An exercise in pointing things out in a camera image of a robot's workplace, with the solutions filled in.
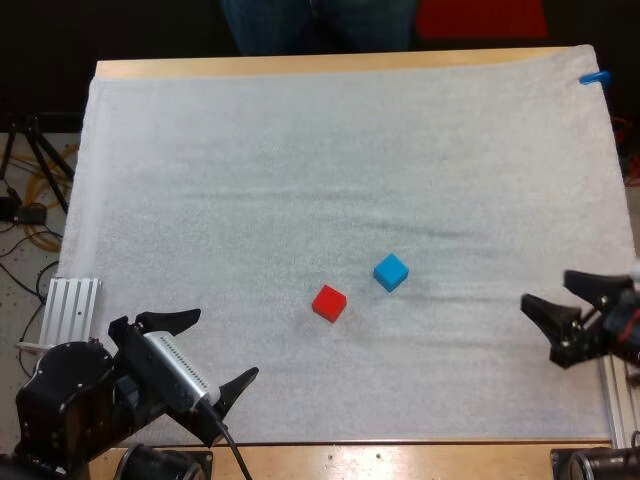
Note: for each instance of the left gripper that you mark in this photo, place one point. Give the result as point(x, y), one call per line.
point(131, 350)

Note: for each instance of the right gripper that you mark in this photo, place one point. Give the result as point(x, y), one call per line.
point(600, 330)

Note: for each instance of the red cube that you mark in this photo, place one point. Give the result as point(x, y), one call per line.
point(329, 303)

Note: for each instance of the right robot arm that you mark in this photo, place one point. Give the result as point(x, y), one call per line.
point(600, 465)

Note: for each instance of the blue cube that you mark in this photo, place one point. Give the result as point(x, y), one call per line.
point(391, 271)

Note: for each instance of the blue clip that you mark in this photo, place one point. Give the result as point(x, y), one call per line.
point(595, 77)

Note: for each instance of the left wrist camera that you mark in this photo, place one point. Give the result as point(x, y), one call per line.
point(180, 367)

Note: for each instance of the ribbed aluminium rail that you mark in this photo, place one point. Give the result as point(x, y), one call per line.
point(70, 310)
point(620, 400)

